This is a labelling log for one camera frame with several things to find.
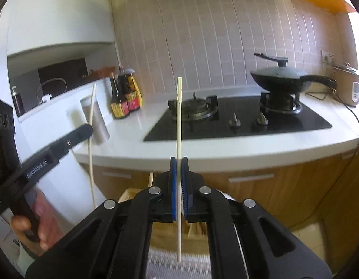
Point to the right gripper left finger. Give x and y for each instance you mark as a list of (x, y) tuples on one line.
[(113, 240)]

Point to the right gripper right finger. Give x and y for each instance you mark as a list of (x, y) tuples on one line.
[(245, 240)]

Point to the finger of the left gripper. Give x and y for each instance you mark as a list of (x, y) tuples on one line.
[(47, 158)]

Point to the bamboo chopstick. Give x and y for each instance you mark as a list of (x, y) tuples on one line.
[(91, 171), (179, 204)]

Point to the striped woven table mat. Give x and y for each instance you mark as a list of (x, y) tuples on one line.
[(163, 264)]

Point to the yellow plastic utensil basket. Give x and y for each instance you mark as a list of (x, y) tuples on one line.
[(194, 237)]

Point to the steel cylinder canister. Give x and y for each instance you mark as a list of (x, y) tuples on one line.
[(94, 117)]

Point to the dark soy sauce bottle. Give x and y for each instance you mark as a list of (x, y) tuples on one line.
[(119, 105)]

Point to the black gas stove top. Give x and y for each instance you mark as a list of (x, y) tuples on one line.
[(215, 118)]

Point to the black wok with lid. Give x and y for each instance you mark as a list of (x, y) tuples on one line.
[(284, 79)]

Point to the beige rice cooker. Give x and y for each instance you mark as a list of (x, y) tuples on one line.
[(347, 79)]

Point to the wall power socket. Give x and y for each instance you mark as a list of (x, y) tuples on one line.
[(327, 58)]

